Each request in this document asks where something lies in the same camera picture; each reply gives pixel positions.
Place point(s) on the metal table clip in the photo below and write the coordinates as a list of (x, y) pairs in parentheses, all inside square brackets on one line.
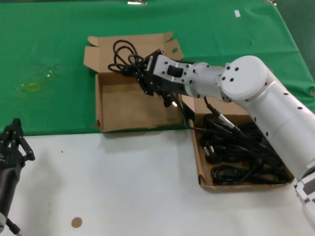
[(136, 3)]

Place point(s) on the round brown sticker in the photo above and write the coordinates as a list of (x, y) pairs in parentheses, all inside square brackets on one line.
[(76, 222)]

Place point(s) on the green tablecloth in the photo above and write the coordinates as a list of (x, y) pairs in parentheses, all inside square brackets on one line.
[(49, 37)]

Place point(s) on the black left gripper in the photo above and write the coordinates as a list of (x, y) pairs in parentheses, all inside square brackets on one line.
[(7, 157)]

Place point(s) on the open brown cardboard box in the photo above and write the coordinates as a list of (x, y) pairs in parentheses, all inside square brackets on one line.
[(196, 157), (123, 110)]

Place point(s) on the silver-black right gripper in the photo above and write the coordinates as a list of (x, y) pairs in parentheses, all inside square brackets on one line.
[(162, 66)]

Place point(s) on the white label sticker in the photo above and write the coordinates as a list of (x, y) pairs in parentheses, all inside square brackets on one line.
[(237, 13)]

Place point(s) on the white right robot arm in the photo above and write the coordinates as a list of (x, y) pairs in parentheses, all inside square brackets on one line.
[(258, 86)]

